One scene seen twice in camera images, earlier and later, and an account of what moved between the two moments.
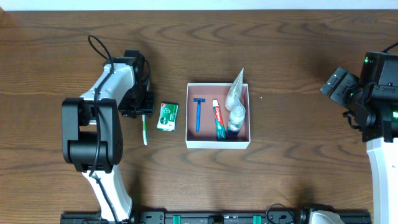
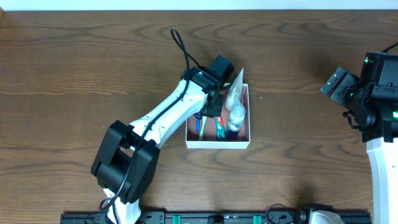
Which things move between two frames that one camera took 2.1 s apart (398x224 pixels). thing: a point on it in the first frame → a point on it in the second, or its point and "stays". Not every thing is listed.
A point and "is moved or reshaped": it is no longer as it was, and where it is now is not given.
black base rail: x=216 y=218 stays
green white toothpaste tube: x=220 y=126 stays
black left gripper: x=137 y=106 → x=214 y=106
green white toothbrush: x=144 y=129 is moved or reshaped
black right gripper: x=339 y=86 stays
